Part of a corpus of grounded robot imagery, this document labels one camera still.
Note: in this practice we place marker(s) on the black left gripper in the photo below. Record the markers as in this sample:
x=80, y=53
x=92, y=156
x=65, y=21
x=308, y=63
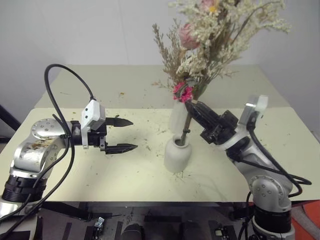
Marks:
x=96, y=137

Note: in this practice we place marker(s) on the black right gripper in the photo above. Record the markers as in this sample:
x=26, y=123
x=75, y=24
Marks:
x=221, y=128

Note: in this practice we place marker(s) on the dried white flower bouquet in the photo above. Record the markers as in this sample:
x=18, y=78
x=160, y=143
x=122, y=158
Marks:
x=225, y=37

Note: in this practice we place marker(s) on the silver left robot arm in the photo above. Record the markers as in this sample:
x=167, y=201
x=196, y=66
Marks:
x=30, y=152

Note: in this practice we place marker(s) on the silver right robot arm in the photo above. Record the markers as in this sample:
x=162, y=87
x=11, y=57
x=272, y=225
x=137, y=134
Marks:
x=265, y=187

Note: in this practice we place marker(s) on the tall slim white vase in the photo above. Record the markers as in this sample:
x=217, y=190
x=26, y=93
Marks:
x=176, y=117

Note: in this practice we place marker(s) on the dried bouquet with pink ribbon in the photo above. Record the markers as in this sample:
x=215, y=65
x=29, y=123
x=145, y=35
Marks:
x=183, y=93

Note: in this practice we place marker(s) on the short round white vase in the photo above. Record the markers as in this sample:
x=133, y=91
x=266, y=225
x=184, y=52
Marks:
x=175, y=157

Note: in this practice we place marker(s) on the small metal clip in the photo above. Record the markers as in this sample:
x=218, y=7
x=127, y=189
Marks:
x=220, y=232
x=100, y=222

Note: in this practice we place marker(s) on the dark rounded shape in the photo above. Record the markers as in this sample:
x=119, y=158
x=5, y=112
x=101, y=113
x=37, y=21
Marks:
x=132, y=232

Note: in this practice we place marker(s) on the orange object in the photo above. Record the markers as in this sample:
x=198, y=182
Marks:
x=310, y=212

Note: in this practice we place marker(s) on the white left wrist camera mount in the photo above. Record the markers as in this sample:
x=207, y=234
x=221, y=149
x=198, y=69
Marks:
x=93, y=112

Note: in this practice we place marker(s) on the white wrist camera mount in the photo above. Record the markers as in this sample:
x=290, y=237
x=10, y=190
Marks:
x=255, y=105
x=93, y=112

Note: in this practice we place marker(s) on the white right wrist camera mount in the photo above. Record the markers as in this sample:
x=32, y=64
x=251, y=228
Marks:
x=255, y=105

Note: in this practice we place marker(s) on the black table frame bar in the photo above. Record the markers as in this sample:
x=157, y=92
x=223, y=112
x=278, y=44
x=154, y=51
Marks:
x=150, y=204

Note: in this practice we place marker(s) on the black metal frame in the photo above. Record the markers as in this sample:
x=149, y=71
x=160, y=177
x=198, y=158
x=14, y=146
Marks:
x=7, y=122

